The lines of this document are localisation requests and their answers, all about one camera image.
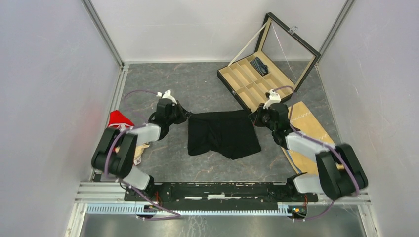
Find black underwear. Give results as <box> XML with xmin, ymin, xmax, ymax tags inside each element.
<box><xmin>187</xmin><ymin>110</ymin><xmax>261</xmax><ymax>160</ymax></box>

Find blue striped boxer shorts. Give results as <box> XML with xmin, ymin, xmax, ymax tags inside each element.
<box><xmin>250</xmin><ymin>57</ymin><xmax>269</xmax><ymax>76</ymax></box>

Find black compartment box glass lid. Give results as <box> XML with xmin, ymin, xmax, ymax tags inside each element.
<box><xmin>216</xmin><ymin>11</ymin><xmax>322</xmax><ymax>113</ymax></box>

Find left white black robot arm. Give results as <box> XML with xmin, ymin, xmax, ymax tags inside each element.
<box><xmin>91</xmin><ymin>99</ymin><xmax>191</xmax><ymax>201</ymax></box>

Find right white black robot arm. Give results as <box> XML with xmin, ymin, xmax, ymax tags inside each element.
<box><xmin>250</xmin><ymin>103</ymin><xmax>369</xmax><ymax>201</ymax></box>

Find beige underwear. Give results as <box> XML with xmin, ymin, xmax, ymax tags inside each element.
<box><xmin>133</xmin><ymin>143</ymin><xmax>150</xmax><ymax>166</ymax></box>

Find red underwear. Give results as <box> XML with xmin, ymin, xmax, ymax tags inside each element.
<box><xmin>107</xmin><ymin>110</ymin><xmax>135</xmax><ymax>130</ymax></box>

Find tan cloth mat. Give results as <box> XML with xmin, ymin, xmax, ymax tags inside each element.
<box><xmin>283</xmin><ymin>102</ymin><xmax>334</xmax><ymax>175</ymax></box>

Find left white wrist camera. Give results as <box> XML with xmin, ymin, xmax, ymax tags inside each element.
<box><xmin>157</xmin><ymin>89</ymin><xmax>177</xmax><ymax>104</ymax></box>

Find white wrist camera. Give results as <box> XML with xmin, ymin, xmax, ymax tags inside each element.
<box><xmin>263</xmin><ymin>89</ymin><xmax>281</xmax><ymax>110</ymax></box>
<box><xmin>157</xmin><ymin>89</ymin><xmax>177</xmax><ymax>104</ymax></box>

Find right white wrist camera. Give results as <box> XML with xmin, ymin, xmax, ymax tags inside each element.
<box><xmin>263</xmin><ymin>89</ymin><xmax>281</xmax><ymax>110</ymax></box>

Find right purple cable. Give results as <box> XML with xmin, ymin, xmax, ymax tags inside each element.
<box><xmin>270</xmin><ymin>85</ymin><xmax>361</xmax><ymax>222</ymax></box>

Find purple cable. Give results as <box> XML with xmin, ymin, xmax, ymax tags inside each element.
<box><xmin>103</xmin><ymin>89</ymin><xmax>181</xmax><ymax>222</ymax></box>
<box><xmin>270</xmin><ymin>85</ymin><xmax>361</xmax><ymax>222</ymax></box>

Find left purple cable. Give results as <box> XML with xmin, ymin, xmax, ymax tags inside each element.
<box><xmin>103</xmin><ymin>89</ymin><xmax>181</xmax><ymax>222</ymax></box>

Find white cable tray strip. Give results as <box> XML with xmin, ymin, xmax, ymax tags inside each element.
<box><xmin>86</xmin><ymin>204</ymin><xmax>292</xmax><ymax>217</ymax></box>

